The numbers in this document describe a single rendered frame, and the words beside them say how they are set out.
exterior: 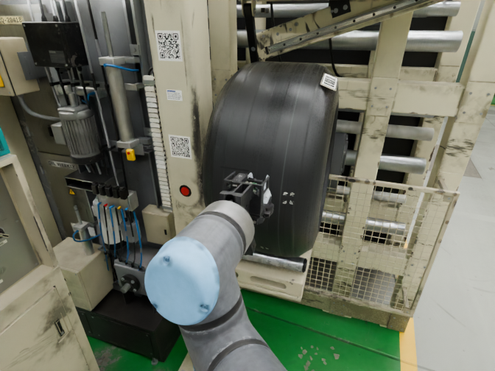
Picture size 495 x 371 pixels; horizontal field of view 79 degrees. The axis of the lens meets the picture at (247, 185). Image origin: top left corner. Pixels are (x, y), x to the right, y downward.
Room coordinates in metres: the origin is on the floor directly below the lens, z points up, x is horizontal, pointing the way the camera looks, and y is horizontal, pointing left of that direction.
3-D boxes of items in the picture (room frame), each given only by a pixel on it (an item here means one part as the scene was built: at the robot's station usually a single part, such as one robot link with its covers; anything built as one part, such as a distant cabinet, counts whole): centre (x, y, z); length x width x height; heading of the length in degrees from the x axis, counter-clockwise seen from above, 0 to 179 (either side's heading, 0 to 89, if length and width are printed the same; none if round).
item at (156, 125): (0.96, 0.28, 1.19); 0.05 x 0.04 x 0.48; 162
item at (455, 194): (1.14, -0.38, 0.65); 0.90 x 0.02 x 0.70; 72
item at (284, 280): (0.77, -0.01, 0.83); 0.36 x 0.09 x 0.06; 72
